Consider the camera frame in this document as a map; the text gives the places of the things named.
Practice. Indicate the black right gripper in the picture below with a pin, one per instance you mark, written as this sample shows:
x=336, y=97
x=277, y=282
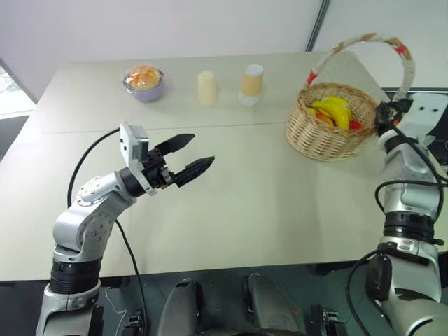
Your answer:
x=385, y=113

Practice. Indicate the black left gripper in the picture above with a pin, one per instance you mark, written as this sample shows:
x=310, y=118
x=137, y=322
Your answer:
x=155, y=169

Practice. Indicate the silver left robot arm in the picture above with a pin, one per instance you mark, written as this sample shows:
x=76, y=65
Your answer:
x=87, y=217

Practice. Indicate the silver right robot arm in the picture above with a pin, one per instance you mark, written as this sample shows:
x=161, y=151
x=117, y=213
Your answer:
x=402, y=196

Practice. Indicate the small red fruit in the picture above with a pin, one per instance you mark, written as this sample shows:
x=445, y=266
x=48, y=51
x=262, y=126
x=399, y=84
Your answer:
x=355, y=125

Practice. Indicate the yellow banana bunch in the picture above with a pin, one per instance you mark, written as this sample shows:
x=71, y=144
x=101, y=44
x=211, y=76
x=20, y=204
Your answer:
x=336, y=108

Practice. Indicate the small orange fruit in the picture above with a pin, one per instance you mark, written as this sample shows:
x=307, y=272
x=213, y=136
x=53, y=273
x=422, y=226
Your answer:
x=325, y=119

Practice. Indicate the purple bowl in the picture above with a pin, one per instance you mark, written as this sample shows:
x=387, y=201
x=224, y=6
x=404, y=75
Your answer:
x=147, y=92

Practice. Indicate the white plastic lid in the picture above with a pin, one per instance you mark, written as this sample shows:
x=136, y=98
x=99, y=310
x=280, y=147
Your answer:
x=249, y=100

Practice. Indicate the wrapped golden bread roll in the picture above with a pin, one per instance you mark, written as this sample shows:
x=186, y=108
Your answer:
x=143, y=77

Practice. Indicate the white capped yellow bottle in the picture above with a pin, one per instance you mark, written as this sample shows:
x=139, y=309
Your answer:
x=252, y=82

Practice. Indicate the dark rounded shape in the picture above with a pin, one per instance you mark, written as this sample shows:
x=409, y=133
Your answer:
x=183, y=308
x=269, y=308

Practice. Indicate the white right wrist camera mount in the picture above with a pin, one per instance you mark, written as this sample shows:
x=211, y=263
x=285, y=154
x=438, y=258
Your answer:
x=427, y=112

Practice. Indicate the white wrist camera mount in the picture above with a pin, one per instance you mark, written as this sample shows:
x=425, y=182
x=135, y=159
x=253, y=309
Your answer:
x=427, y=112
x=131, y=143

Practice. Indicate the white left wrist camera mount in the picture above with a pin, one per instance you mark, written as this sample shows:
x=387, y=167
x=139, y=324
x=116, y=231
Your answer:
x=131, y=143

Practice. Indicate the dark grey frame post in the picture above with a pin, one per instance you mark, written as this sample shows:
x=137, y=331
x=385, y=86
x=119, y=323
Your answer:
x=316, y=24

